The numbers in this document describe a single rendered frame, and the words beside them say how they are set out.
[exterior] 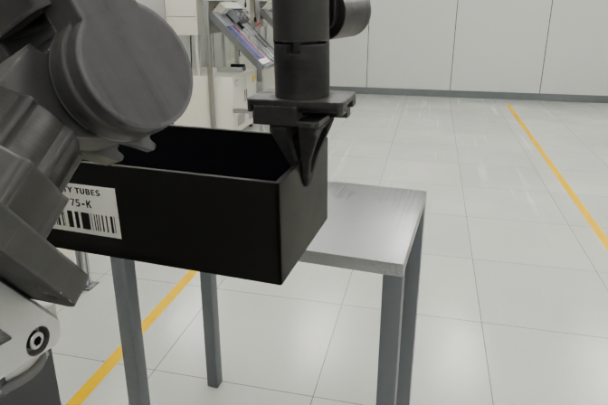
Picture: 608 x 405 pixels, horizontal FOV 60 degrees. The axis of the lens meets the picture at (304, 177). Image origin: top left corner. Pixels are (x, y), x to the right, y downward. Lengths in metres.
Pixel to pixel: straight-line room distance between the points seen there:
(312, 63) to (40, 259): 0.34
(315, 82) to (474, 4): 7.36
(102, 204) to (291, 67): 0.26
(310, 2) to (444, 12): 7.35
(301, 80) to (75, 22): 0.26
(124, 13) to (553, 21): 7.76
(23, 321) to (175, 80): 0.16
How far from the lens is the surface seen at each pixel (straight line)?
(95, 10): 0.32
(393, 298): 1.11
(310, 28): 0.52
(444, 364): 2.16
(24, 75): 0.32
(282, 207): 0.52
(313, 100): 0.53
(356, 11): 0.59
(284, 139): 0.54
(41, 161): 0.30
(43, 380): 0.53
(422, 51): 7.88
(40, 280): 0.27
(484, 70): 7.94
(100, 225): 0.63
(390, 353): 1.18
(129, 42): 0.33
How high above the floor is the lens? 1.29
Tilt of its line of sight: 18 degrees down
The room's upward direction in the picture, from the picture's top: straight up
